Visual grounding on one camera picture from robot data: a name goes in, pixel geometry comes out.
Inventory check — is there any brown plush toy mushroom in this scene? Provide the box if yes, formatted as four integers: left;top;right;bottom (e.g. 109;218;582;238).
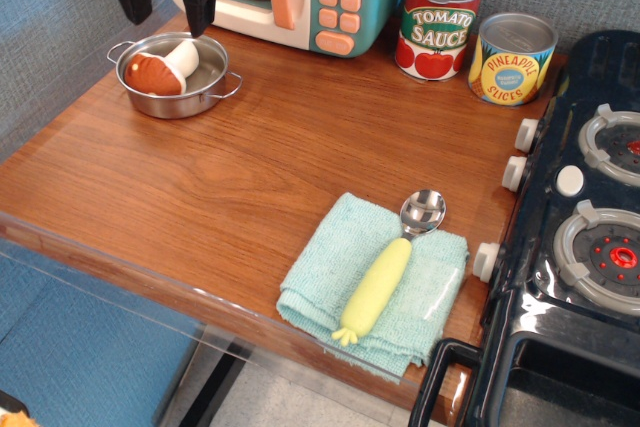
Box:
124;41;200;96

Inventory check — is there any small stainless steel pot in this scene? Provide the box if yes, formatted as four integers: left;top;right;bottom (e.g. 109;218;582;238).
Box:
107;32;243;119

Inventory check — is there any tomato sauce toy can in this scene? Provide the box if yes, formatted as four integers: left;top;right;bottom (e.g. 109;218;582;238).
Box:
395;0;481;81

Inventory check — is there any light blue folded cloth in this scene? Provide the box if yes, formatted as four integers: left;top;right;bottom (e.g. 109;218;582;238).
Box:
276;193;469;382

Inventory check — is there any pineapple slices toy can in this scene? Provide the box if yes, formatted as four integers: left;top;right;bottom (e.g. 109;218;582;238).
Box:
468;12;558;106

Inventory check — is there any clear acrylic table guard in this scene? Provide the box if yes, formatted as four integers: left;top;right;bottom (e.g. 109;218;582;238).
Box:
1;215;416;426

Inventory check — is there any orange object at corner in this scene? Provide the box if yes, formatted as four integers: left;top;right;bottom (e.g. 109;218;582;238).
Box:
1;391;39;427

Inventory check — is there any black toy stove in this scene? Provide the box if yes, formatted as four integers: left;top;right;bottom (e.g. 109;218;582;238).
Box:
410;30;639;426

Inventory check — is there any spoon with yellow handle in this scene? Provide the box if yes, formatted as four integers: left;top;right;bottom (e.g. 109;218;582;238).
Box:
331;189;447;347

